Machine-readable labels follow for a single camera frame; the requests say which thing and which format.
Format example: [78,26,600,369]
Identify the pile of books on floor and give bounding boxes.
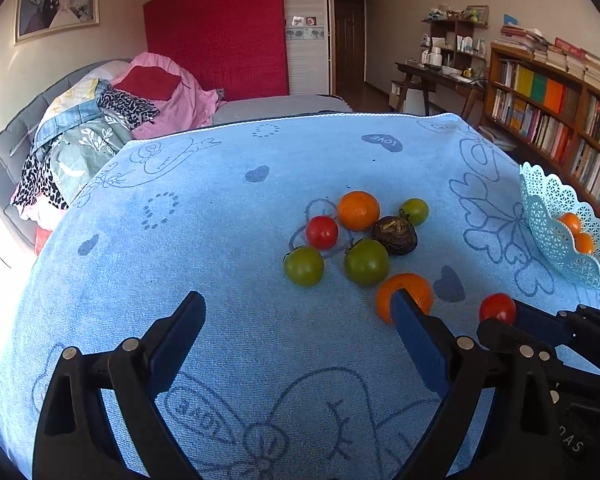
[479,124,517,152]

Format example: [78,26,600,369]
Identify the red mattress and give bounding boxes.
[143,0,290,104]

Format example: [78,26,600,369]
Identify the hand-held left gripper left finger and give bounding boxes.
[32,290,207,480]

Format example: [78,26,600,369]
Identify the grey-green floral quilt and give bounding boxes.
[46,112,134,197]

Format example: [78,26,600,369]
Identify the rows of shelved books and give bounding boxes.
[489,57,600,223]

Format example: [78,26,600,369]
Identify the red tomato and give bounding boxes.
[305,215,340,251]
[479,293,518,327]

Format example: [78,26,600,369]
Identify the white box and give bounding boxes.
[388,80,437,112]

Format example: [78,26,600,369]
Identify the wooden bookshelf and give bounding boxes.
[481,42,600,233]

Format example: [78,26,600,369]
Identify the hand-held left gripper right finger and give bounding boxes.
[389,289,567,480]

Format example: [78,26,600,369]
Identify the small framed picture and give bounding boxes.
[463,5,490,27]

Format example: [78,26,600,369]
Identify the light blue lattice basket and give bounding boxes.
[518,161,600,291]

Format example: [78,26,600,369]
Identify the dark wooden door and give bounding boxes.
[332,0,367,99]

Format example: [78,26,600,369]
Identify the leopard print cloth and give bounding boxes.
[97,87,161,129]
[10,151,69,211]

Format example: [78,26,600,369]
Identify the small yellow-green tomato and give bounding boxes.
[399,198,430,226]

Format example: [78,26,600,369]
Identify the large green tomato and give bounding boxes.
[283,246,326,288]
[344,238,390,287]

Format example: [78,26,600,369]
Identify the red pillow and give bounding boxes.
[112,65,183,102]

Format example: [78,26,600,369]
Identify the stack of books atop bookshelf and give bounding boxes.
[494,24,600,102]

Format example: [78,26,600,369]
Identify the blue printed towel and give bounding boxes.
[0,110,600,480]

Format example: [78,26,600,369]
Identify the blue and yellow blanket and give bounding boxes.
[32,76,115,153]

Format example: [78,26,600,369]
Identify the dark purple mangosteen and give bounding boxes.
[370,215,419,256]

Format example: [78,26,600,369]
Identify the framed wedding photo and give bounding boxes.
[14,0,101,46]

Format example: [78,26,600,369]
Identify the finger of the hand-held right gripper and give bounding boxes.
[513,299,583,347]
[476,318,556,363]

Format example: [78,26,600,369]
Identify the wooden desk shelf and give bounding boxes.
[422,16,489,69]

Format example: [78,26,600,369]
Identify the wooden desk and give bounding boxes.
[394,61,487,117]

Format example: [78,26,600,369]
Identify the grey bed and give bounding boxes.
[0,58,354,243]

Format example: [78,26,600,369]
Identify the pink blanket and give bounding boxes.
[111,52,227,142]

